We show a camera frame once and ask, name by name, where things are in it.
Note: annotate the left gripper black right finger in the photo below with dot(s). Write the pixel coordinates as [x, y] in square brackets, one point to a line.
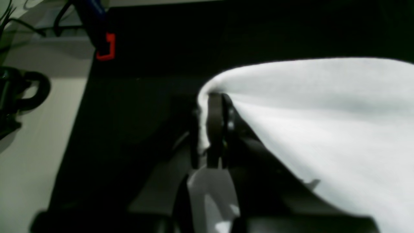
[244, 149]

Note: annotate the red black clamp left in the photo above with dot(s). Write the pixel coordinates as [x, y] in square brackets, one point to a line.
[94, 20]

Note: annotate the black table cloth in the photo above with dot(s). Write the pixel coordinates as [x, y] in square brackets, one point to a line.
[127, 167]

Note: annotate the white printed t-shirt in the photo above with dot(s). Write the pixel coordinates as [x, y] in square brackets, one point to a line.
[345, 121]

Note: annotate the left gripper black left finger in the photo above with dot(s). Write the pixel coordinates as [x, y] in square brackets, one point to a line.
[212, 156]

